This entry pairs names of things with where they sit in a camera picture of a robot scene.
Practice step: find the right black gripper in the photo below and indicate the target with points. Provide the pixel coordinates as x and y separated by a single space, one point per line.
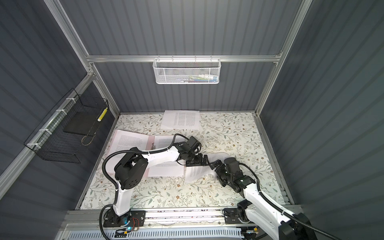
217 163

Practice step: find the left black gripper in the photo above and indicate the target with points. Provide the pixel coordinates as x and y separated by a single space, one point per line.
200 162

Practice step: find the printed sheet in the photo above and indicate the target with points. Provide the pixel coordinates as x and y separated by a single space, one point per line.
167 169
124 140
181 120
195 173

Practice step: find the pink paper folder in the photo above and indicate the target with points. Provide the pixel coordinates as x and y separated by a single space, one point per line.
151 140

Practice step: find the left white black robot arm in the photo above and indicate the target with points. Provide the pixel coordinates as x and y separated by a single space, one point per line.
131 168

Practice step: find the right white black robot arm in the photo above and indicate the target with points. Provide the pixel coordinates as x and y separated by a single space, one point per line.
275 220

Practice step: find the markers in white basket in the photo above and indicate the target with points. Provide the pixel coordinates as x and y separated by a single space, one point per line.
198 79

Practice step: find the yellow marker pen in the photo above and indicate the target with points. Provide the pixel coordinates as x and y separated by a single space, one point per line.
103 113

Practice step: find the black flat pad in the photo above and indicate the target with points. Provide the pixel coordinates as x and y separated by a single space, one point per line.
84 124

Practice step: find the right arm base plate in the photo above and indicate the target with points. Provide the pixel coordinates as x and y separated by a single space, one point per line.
232 216

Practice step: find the aluminium front rail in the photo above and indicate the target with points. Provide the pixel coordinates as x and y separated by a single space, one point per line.
157 218

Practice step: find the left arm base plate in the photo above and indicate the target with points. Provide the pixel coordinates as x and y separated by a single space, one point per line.
130 219

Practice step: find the white wire mesh basket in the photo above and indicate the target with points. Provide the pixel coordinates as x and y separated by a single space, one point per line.
166 72

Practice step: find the black wire basket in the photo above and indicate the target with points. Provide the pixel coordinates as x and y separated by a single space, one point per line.
68 134

